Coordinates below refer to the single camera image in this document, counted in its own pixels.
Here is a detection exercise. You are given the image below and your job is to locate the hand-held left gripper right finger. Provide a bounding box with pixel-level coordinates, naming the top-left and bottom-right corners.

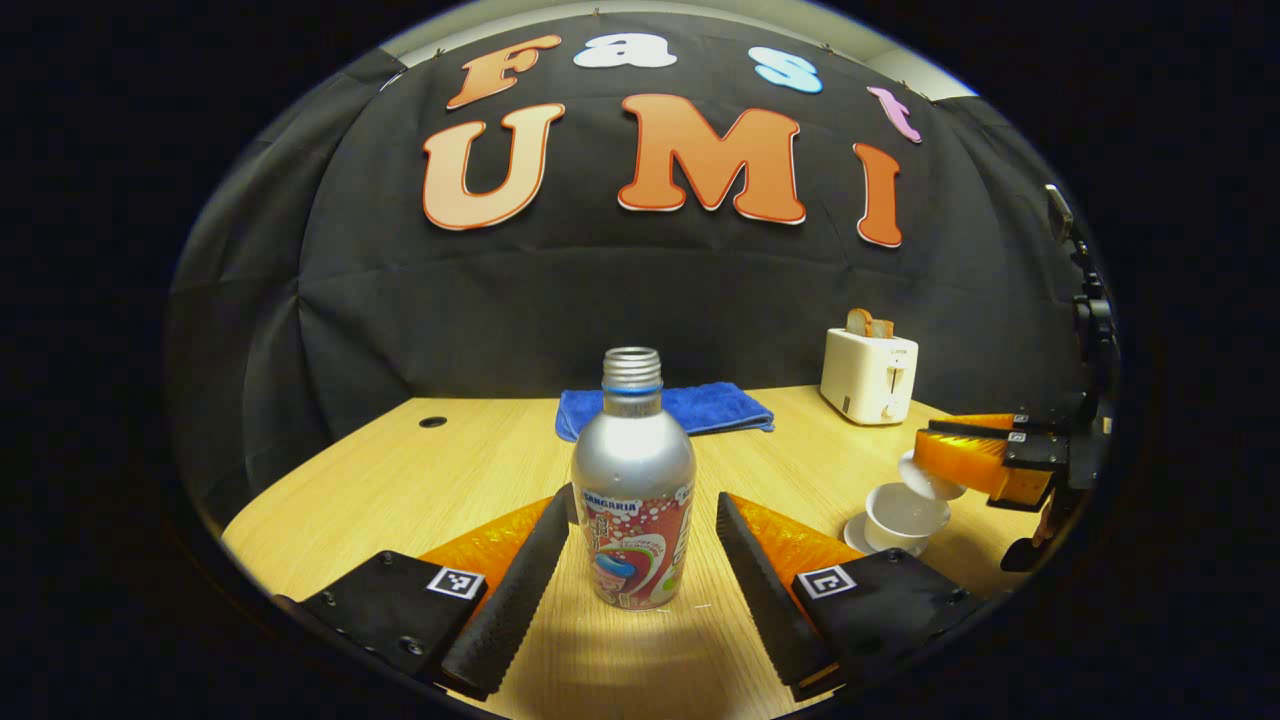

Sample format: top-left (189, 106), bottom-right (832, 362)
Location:
top-left (714, 490), bottom-right (1003, 703)

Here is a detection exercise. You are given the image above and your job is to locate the white teacup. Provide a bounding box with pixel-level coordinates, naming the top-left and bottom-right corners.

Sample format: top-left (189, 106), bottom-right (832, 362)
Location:
top-left (865, 483), bottom-right (952, 553)

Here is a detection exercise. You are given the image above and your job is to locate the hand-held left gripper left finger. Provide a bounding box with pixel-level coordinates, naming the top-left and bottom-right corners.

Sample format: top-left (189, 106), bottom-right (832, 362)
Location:
top-left (272, 484), bottom-right (573, 703)

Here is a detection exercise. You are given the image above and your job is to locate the cream toaster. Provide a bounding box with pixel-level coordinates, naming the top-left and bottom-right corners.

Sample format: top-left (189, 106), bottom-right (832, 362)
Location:
top-left (820, 328), bottom-right (919, 427)

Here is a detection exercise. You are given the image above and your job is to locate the black camera stand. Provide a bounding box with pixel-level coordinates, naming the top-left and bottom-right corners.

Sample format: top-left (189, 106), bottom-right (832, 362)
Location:
top-left (1044, 185), bottom-right (1117, 401)

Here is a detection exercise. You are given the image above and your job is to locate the white teacup lid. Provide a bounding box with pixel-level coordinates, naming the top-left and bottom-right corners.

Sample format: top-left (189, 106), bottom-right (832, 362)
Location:
top-left (898, 450), bottom-right (967, 502)

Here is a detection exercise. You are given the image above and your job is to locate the black backdrop cloth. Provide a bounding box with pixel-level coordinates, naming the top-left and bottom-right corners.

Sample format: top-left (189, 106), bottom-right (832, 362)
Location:
top-left (165, 10), bottom-right (1106, 531)

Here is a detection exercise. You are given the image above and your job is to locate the blue folded cloth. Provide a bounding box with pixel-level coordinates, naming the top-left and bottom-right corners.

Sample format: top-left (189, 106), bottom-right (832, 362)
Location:
top-left (555, 382), bottom-right (776, 443)

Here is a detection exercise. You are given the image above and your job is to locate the white saucer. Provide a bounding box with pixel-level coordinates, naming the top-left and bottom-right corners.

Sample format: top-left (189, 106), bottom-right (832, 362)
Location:
top-left (843, 512), bottom-right (951, 559)

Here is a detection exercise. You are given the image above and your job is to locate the silver water bottle red label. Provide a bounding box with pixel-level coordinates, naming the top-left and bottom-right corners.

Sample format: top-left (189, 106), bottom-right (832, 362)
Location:
top-left (571, 347), bottom-right (697, 612)

